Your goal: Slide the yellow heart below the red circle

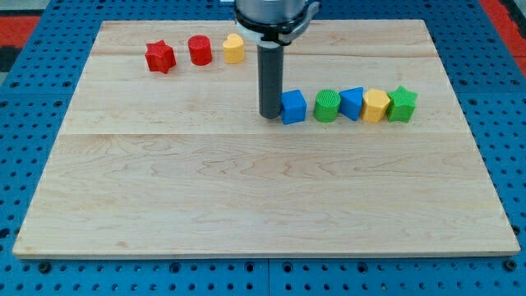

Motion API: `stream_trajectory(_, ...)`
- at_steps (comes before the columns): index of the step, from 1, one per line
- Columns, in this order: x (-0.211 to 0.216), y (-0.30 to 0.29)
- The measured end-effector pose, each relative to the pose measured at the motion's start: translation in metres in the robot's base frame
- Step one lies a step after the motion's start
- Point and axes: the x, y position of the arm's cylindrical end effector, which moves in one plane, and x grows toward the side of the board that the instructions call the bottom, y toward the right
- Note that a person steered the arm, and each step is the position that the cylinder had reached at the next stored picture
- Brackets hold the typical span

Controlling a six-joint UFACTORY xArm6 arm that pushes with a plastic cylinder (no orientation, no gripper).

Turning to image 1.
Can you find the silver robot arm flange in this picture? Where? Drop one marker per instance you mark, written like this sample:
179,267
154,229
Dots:
273,23

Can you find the yellow heart block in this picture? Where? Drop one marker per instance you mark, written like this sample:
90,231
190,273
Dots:
233,48

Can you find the blue cube block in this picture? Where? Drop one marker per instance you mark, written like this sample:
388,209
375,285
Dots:
294,107

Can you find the green cylinder block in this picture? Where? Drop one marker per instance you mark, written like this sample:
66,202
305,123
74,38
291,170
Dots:
326,106

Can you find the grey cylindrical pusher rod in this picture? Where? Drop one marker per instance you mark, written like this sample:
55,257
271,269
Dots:
270,63

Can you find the blue triangle block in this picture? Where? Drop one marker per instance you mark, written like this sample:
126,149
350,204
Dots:
351,102

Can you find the yellow hexagon block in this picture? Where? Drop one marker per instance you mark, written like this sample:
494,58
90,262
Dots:
374,105

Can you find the red cylinder block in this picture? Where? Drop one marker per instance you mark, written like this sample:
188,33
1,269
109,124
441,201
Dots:
200,50

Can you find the red star block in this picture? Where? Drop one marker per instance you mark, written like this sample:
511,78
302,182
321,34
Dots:
160,57

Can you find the green star block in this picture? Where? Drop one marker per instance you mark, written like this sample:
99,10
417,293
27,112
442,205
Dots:
402,105

